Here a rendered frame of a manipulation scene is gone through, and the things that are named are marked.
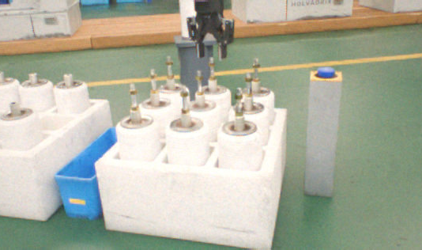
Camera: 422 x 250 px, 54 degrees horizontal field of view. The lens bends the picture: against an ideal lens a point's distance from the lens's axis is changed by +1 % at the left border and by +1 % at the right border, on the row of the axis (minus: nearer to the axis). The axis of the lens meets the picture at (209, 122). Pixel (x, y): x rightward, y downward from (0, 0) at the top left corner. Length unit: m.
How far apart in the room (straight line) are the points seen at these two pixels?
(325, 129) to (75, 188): 0.62
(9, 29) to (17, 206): 2.14
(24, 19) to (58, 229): 2.20
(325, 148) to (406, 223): 0.25
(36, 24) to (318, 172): 2.41
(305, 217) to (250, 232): 0.18
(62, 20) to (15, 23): 0.31
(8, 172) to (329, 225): 0.77
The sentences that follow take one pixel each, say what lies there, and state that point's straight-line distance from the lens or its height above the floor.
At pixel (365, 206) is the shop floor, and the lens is 1.10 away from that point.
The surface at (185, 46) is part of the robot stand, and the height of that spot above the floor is 0.29.
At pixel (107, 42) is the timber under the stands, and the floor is 0.04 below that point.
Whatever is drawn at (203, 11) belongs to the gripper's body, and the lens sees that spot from 1.02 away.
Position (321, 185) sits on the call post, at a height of 0.03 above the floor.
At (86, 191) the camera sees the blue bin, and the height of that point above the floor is 0.09.
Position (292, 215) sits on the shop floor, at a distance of 1.03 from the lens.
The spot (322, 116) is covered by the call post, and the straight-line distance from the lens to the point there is 1.01.
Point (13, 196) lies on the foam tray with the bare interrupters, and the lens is 1.13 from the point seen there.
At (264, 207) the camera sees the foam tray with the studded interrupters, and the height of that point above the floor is 0.11.
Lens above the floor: 0.60
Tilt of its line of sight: 23 degrees down
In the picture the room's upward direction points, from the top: 3 degrees counter-clockwise
